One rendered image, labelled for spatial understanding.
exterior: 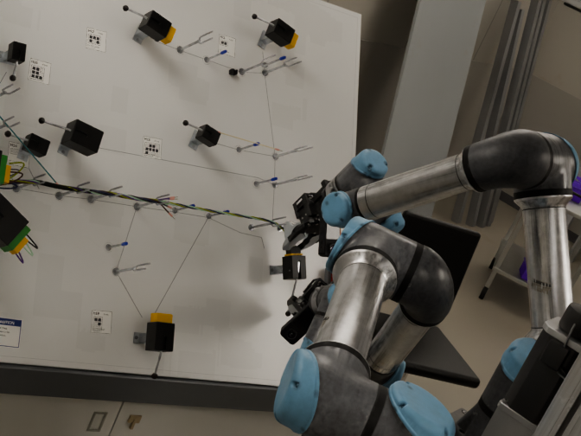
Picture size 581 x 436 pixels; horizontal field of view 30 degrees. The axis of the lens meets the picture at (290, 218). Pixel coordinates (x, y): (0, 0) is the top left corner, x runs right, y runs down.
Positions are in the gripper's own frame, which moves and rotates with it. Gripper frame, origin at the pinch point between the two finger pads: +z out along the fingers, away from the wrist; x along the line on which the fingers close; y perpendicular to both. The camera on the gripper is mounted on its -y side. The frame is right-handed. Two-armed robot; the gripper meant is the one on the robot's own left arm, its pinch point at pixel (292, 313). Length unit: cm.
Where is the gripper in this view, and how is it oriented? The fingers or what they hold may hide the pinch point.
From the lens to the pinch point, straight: 262.3
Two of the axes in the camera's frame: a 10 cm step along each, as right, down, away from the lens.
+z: -3.0, 1.3, 9.5
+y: 6.5, -7.0, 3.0
